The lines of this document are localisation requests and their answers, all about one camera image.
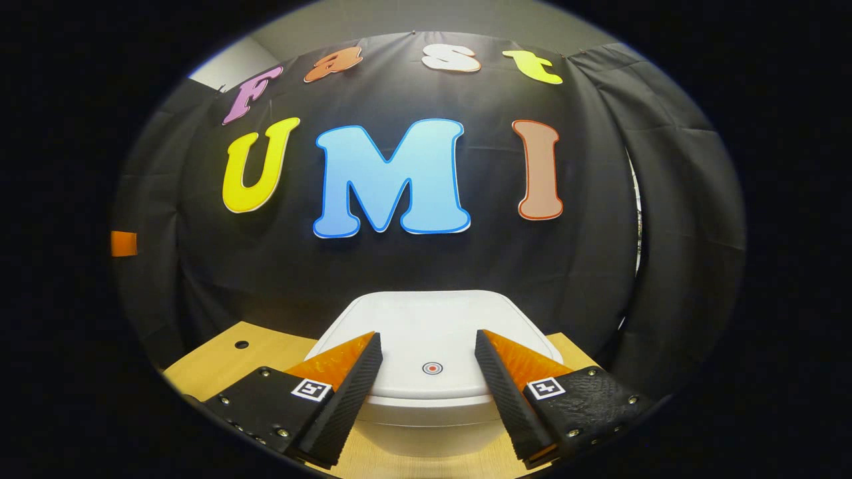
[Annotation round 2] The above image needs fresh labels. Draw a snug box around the white desktop garbage bin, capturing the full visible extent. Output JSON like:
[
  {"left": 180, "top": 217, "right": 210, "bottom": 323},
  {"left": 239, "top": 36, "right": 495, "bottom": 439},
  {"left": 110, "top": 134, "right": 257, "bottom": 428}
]
[{"left": 303, "top": 291, "right": 566, "bottom": 460}]

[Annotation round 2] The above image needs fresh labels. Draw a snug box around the black backdrop cloth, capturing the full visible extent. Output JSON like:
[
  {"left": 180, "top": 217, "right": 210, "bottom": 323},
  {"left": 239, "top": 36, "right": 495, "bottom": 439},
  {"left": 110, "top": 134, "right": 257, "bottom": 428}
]
[{"left": 112, "top": 30, "right": 746, "bottom": 400}]

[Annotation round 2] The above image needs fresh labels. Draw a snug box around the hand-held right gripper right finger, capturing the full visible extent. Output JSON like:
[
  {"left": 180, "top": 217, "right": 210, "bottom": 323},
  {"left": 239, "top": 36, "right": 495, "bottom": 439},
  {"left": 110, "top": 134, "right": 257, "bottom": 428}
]
[{"left": 475, "top": 329, "right": 657, "bottom": 469}]

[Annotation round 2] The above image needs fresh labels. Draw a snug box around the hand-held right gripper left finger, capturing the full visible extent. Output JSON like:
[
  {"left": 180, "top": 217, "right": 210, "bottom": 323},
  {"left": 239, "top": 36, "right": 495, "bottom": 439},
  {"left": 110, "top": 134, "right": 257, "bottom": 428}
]
[{"left": 202, "top": 331, "right": 384, "bottom": 470}]

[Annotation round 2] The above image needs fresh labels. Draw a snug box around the wooden desktop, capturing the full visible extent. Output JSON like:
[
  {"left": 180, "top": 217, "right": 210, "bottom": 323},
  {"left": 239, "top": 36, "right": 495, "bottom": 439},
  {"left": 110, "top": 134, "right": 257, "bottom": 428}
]
[{"left": 163, "top": 321, "right": 600, "bottom": 479}]

